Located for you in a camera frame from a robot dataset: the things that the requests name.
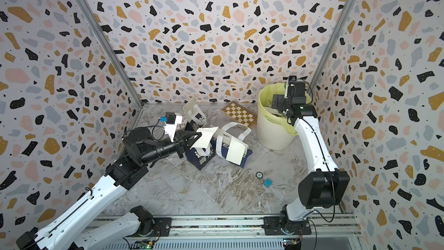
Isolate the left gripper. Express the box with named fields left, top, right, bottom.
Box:
left=139, top=131, right=202, bottom=167

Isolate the blue white bag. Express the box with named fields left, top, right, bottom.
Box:
left=210, top=122, right=252, bottom=168
left=183, top=98, right=207, bottom=126

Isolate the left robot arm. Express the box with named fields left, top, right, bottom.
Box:
left=16, top=127, right=202, bottom=250

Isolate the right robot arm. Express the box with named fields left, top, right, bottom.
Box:
left=272, top=75, right=350, bottom=234

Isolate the front navy bag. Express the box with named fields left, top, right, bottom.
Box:
left=185, top=144, right=216, bottom=170

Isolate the wooden chess board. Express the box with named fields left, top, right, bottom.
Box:
left=222, top=101, right=257, bottom=127

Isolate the white trash bin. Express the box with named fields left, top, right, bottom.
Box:
left=256, top=84, right=315, bottom=150

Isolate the small teal block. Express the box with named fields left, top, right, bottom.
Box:
left=264, top=179, right=272, bottom=188

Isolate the yellow-green bin liner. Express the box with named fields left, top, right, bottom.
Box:
left=258, top=81, right=318, bottom=135

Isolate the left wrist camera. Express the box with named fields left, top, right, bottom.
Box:
left=160, top=112, right=183, bottom=142

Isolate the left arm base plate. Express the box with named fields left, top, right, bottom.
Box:
left=133, top=217, right=172, bottom=239

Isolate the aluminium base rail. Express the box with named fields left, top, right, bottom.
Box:
left=82, top=214, right=366, bottom=250

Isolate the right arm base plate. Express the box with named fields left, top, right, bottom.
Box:
left=262, top=216, right=312, bottom=236

